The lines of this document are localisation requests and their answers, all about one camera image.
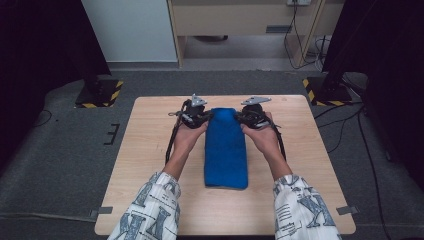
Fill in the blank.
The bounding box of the black hanging cable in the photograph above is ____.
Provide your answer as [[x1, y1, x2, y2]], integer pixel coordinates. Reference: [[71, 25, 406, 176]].
[[283, 0, 322, 71]]

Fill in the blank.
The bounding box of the black stand with striped base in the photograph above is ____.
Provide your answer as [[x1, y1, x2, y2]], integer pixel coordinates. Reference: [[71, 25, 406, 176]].
[[302, 71, 354, 107], [74, 71, 125, 109]]

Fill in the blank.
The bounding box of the person's right hand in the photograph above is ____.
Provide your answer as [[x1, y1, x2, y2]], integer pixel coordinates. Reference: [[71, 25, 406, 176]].
[[241, 111, 286, 165]]

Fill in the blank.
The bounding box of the grey tape piece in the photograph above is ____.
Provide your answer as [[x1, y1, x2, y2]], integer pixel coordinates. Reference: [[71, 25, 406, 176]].
[[88, 206, 114, 220], [335, 205, 361, 216]]

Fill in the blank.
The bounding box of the black curtain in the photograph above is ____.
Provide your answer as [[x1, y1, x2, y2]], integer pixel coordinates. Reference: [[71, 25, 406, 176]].
[[320, 0, 424, 183], [0, 0, 112, 169]]

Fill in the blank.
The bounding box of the blue towel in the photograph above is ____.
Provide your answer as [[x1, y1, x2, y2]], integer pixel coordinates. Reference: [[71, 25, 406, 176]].
[[203, 106, 250, 191]]

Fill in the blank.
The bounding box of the thin black floor cable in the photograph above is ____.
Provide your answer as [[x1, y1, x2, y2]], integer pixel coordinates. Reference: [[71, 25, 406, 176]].
[[33, 108, 54, 129]]

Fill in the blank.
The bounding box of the white cabinet panel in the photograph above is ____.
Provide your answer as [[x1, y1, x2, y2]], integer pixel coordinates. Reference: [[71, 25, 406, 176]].
[[81, 0, 178, 64]]

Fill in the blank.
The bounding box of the wooden desk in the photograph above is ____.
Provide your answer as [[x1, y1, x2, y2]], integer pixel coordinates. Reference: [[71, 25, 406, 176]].
[[166, 0, 345, 69]]

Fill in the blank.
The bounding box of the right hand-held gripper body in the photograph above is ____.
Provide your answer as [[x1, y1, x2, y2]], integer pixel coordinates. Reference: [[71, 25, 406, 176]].
[[240, 95, 272, 130]]

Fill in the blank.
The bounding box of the long black floor cable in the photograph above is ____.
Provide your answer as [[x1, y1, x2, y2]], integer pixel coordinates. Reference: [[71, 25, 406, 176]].
[[357, 109, 388, 236]]

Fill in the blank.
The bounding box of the person's left hand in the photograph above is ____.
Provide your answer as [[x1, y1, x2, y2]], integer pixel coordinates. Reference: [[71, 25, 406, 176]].
[[171, 121, 210, 161]]

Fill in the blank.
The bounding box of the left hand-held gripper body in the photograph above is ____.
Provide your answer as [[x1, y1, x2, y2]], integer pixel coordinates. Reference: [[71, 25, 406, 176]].
[[168, 93, 208, 130]]

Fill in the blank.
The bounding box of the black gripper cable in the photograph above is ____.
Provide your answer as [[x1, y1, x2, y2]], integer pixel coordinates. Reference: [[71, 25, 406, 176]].
[[164, 99, 188, 165], [266, 114, 288, 162]]

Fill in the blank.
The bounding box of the grey desk vent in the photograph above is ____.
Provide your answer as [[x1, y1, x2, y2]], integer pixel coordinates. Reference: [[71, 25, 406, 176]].
[[265, 24, 294, 35]]

